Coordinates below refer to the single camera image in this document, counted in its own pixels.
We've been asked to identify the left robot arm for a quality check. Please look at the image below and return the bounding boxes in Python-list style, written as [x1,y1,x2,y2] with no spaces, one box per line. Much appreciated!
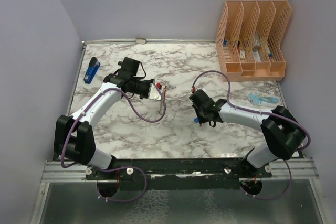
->
[54,57,165,179]

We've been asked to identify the blue stapler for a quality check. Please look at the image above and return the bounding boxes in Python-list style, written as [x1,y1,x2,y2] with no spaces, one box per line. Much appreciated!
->
[83,57,100,84]

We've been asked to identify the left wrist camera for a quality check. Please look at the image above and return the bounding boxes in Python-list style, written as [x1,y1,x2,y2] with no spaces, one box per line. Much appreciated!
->
[148,83,162,101]

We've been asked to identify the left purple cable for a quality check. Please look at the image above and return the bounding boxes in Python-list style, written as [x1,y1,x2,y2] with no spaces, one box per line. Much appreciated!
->
[60,83,167,203]

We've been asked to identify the red handled keyring with rings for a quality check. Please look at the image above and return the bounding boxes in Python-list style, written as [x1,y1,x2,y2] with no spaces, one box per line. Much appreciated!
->
[159,86,167,115]

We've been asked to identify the peach desk file organizer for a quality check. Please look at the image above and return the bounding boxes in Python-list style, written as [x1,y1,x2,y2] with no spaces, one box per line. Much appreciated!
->
[215,0,292,82]

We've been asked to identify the purple cable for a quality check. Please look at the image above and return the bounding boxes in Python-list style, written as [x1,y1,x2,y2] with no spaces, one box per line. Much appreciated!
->
[60,83,167,203]
[191,70,311,200]

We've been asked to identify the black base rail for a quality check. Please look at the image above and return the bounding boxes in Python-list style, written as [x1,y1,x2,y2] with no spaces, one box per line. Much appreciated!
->
[86,158,271,191]

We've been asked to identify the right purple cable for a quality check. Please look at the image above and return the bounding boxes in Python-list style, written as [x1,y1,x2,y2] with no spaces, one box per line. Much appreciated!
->
[191,70,311,200]

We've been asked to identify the light blue packaged item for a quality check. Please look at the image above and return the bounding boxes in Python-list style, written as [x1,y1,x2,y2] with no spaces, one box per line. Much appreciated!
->
[247,92,281,108]

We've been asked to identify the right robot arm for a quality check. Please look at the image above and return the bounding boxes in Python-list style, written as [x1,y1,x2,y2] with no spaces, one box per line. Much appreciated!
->
[190,90,308,177]

